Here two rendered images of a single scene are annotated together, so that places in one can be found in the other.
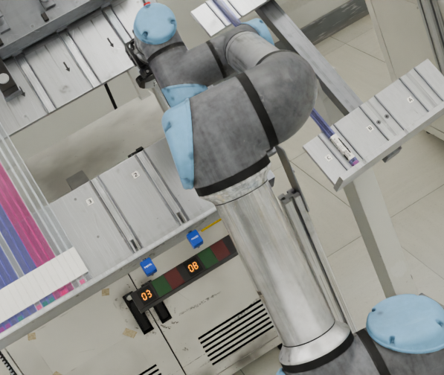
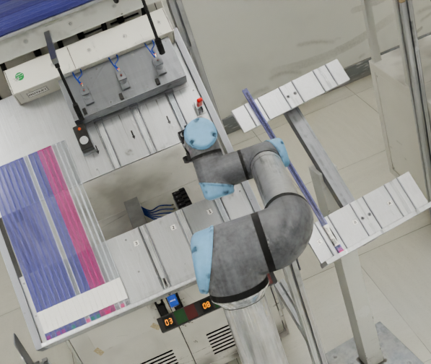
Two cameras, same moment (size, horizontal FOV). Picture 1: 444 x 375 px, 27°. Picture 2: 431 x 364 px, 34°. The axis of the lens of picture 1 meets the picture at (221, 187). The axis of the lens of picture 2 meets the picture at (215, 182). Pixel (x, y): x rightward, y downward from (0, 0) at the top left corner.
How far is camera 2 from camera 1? 30 cm
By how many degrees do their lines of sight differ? 5
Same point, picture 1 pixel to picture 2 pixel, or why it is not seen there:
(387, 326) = not seen: outside the picture
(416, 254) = (381, 287)
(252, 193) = (250, 306)
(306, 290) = not seen: outside the picture
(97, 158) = (150, 185)
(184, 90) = (215, 188)
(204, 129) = (221, 257)
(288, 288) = not seen: outside the picture
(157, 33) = (201, 142)
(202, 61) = (232, 167)
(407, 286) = (368, 324)
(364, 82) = (364, 131)
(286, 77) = (289, 224)
